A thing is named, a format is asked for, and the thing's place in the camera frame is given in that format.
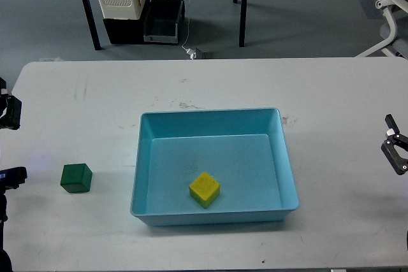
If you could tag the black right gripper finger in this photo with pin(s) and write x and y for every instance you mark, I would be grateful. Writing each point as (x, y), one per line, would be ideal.
(394, 139)

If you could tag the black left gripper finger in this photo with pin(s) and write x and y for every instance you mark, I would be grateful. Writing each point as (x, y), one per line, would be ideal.
(10, 109)

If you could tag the green wooden cube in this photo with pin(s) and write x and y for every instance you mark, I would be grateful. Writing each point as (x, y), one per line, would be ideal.
(76, 178)

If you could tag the yellow wooden cube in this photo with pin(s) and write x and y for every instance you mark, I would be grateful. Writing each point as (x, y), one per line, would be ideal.
(204, 189)

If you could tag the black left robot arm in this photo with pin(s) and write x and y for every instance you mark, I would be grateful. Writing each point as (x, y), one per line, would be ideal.
(6, 264)

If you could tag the black storage box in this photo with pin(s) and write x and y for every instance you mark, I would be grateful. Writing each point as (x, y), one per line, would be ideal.
(127, 32)

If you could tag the black table leg left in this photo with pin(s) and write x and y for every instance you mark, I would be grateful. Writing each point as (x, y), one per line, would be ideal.
(92, 25)

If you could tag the light blue plastic tray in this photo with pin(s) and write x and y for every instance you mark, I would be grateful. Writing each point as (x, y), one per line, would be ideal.
(244, 150)

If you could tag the white office chair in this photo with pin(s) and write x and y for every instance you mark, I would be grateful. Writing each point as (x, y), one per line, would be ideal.
(393, 32)

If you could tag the dark grey open bin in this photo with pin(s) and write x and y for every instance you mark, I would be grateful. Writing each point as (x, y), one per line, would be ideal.
(163, 21)

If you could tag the white power adapter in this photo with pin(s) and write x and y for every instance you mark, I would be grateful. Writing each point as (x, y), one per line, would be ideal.
(195, 54)

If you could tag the black table leg right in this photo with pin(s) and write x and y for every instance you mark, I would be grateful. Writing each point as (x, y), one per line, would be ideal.
(243, 16)

